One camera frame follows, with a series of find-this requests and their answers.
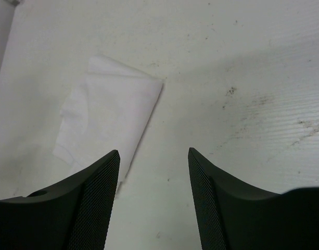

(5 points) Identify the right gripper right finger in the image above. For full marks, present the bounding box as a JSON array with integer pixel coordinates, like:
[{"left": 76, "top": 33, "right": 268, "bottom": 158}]
[{"left": 188, "top": 148, "right": 319, "bottom": 249}]

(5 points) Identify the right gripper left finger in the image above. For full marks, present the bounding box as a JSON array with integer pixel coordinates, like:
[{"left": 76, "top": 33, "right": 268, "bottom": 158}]
[{"left": 0, "top": 150, "right": 120, "bottom": 249}]

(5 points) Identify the white tank top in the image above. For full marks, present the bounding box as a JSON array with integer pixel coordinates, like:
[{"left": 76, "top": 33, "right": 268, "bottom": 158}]
[{"left": 53, "top": 55, "right": 163, "bottom": 184}]

